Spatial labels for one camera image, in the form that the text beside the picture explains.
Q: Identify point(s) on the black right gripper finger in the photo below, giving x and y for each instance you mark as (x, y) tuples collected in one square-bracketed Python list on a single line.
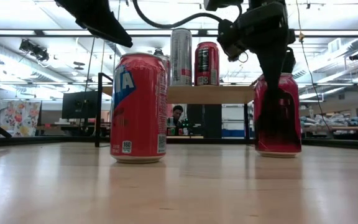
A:
[(289, 62), (272, 71)]

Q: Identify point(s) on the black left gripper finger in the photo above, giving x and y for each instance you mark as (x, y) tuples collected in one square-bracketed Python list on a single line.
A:
[(95, 15)]

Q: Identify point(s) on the red Coke Zero can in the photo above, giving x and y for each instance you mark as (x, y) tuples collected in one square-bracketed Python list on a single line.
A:
[(207, 62), (277, 151)]

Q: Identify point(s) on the tall silver Celsius can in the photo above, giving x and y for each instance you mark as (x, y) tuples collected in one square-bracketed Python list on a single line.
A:
[(181, 56)]

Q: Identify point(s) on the silver Diet Coke can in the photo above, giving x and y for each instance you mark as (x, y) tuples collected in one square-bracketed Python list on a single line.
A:
[(168, 71)]

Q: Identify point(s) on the red Fanta can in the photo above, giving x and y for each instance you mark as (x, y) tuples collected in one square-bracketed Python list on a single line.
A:
[(138, 109)]

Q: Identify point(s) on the wooden shelf with black legs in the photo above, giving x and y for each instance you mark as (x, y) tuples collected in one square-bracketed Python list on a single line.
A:
[(210, 95)]

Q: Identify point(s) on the black overhead crossbar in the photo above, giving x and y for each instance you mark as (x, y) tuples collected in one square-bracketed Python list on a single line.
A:
[(202, 32)]

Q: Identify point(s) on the black ceiling spotlight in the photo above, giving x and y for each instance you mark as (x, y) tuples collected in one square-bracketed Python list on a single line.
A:
[(158, 51), (356, 56), (34, 49)]

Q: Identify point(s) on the blue storage bins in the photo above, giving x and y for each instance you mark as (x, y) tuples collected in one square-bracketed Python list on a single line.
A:
[(233, 133)]

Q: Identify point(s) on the black cabinet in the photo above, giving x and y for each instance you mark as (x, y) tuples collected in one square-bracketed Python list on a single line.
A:
[(211, 121)]

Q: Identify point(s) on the cluttered wooden workbench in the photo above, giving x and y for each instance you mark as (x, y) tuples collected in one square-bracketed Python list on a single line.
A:
[(346, 128)]

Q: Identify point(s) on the black computer monitor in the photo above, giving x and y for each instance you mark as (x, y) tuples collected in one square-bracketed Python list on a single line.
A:
[(79, 105)]

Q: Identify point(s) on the person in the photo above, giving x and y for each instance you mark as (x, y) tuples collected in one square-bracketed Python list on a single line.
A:
[(177, 112)]

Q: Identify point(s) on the floral patterned cloth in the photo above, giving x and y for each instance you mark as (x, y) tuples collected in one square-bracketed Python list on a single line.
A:
[(17, 118)]

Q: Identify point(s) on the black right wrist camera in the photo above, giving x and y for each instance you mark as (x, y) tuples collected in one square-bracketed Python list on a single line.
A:
[(221, 3)]

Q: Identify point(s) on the black metal table frame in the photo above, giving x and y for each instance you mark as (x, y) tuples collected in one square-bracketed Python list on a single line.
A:
[(346, 143)]

